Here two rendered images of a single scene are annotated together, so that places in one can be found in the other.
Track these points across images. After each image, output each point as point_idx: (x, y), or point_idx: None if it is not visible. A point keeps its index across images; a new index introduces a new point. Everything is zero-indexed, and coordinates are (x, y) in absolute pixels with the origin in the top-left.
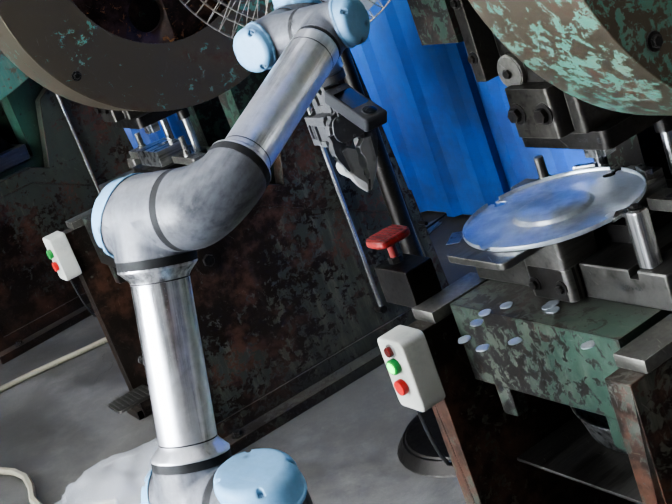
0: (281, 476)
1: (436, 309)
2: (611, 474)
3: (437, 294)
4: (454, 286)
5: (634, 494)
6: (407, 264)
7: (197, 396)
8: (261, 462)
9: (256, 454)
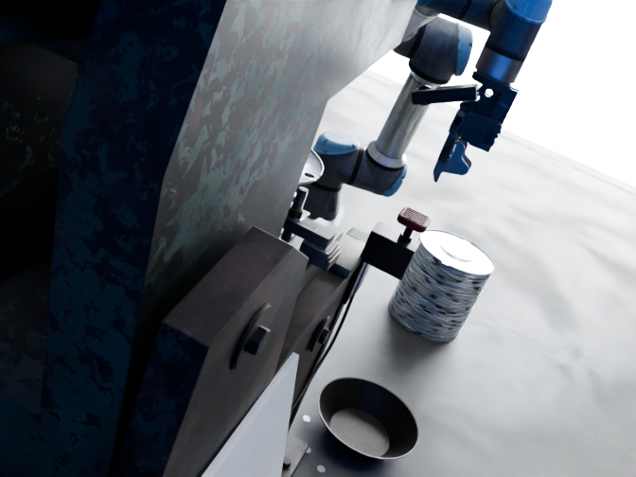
0: (322, 134)
1: (344, 236)
2: None
3: (360, 253)
4: (350, 256)
5: None
6: (387, 231)
7: (384, 123)
8: (339, 139)
9: (345, 142)
